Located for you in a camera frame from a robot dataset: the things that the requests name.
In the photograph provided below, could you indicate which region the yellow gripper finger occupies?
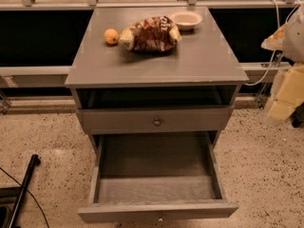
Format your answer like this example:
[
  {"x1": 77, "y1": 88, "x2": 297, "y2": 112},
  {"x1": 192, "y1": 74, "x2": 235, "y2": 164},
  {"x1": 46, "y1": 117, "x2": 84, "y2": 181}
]
[
  {"x1": 261, "y1": 24, "x2": 287, "y2": 51},
  {"x1": 267, "y1": 64, "x2": 304, "y2": 121}
]

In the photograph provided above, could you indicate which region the brown chip bag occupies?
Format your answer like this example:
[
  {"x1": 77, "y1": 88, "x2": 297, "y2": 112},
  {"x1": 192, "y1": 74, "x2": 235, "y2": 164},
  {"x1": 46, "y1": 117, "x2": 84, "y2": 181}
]
[{"x1": 120, "y1": 16, "x2": 181, "y2": 53}]

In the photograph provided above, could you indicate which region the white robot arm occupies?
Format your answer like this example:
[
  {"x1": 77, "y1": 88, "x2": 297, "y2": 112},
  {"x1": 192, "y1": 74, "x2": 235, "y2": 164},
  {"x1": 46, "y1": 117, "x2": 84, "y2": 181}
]
[{"x1": 261, "y1": 5, "x2": 304, "y2": 121}]

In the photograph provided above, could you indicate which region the grey wooden drawer cabinet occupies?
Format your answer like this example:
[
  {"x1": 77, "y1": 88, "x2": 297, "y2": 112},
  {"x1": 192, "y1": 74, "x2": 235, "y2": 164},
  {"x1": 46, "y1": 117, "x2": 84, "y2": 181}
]
[{"x1": 66, "y1": 7, "x2": 247, "y2": 222}]

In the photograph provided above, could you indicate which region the open grey middle drawer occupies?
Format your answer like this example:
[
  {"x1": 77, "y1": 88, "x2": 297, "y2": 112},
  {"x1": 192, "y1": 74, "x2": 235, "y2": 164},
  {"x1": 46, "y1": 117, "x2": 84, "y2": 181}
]
[{"x1": 78, "y1": 132, "x2": 238, "y2": 223}]

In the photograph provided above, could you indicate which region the closed grey top drawer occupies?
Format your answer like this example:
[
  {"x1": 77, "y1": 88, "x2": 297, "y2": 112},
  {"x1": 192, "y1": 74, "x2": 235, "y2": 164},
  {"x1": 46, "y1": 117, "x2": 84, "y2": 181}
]
[{"x1": 77, "y1": 106, "x2": 233, "y2": 135}]

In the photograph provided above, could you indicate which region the white bowl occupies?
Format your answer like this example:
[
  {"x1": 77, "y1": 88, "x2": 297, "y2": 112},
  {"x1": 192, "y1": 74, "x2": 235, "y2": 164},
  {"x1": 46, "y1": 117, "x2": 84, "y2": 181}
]
[{"x1": 168, "y1": 10, "x2": 202, "y2": 31}]

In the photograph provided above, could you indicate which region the orange fruit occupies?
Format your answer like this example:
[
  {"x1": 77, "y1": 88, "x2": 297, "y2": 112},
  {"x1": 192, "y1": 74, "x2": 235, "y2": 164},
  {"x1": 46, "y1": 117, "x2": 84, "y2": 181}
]
[{"x1": 104, "y1": 28, "x2": 119, "y2": 45}]

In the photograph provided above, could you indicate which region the black stand leg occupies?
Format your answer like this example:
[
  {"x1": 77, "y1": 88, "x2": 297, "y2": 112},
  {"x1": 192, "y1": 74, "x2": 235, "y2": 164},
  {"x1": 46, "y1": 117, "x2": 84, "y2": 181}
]
[{"x1": 0, "y1": 154, "x2": 40, "y2": 228}]

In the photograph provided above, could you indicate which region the white hanging cable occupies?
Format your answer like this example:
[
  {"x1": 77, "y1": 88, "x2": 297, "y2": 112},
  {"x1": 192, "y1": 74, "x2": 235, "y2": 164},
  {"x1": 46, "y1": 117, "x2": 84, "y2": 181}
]
[{"x1": 242, "y1": 0, "x2": 304, "y2": 87}]

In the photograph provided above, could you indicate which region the metal window railing frame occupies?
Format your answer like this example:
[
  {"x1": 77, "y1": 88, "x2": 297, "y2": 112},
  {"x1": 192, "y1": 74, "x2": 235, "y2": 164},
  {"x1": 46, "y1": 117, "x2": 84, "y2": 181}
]
[{"x1": 1, "y1": 0, "x2": 302, "y2": 109}]

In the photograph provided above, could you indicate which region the black floor cable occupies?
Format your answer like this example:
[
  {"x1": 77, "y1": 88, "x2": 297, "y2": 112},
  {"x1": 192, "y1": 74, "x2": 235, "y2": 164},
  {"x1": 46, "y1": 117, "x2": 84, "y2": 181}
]
[{"x1": 0, "y1": 166, "x2": 50, "y2": 228}]

